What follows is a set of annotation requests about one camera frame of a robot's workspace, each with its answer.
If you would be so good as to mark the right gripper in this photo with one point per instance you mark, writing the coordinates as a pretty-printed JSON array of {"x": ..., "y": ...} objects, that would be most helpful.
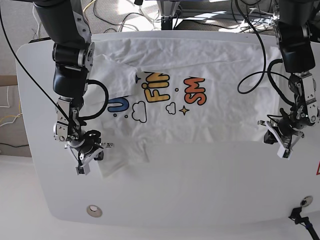
[{"x": 88, "y": 147}]

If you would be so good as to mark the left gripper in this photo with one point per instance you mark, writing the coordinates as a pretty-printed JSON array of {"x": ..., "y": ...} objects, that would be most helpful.
[{"x": 281, "y": 132}]

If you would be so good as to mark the white printed T-shirt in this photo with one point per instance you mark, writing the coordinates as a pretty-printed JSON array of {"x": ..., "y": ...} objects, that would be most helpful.
[{"x": 179, "y": 91}]

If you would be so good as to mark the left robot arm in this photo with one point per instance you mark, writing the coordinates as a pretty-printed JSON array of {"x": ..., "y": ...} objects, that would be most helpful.
[{"x": 293, "y": 36}]

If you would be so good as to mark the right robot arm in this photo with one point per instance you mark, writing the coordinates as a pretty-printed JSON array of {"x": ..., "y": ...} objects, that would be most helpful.
[{"x": 73, "y": 53}]

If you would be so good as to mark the metal table grommet left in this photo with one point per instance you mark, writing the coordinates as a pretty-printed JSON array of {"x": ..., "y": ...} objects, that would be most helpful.
[{"x": 94, "y": 211}]

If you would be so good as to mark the metal table grommet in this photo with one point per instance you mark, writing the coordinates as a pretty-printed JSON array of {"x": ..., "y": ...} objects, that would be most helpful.
[
  {"x": 94, "y": 211},
  {"x": 306, "y": 201}
]

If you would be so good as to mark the red warning sticker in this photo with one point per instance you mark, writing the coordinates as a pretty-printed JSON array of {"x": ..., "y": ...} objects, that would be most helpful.
[{"x": 318, "y": 169}]

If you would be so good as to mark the metal table grommet right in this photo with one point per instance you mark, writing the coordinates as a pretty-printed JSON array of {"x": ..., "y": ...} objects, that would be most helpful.
[{"x": 306, "y": 201}]

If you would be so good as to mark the black flat bar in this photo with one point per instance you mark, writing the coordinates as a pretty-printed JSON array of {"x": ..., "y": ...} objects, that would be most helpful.
[{"x": 40, "y": 40}]

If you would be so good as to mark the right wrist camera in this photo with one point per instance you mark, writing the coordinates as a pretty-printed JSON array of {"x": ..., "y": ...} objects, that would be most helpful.
[{"x": 83, "y": 170}]

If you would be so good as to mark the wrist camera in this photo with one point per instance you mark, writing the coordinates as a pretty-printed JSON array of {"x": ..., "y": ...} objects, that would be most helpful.
[
  {"x": 284, "y": 153},
  {"x": 83, "y": 170}
]

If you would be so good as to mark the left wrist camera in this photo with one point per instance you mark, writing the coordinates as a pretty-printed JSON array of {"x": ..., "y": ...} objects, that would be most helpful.
[{"x": 284, "y": 153}]

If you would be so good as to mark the black camera clamp mount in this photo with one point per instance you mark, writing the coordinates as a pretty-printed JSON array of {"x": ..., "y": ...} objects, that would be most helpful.
[{"x": 296, "y": 217}]

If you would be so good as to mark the aluminium frame post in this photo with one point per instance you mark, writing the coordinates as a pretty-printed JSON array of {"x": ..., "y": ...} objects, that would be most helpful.
[{"x": 168, "y": 11}]

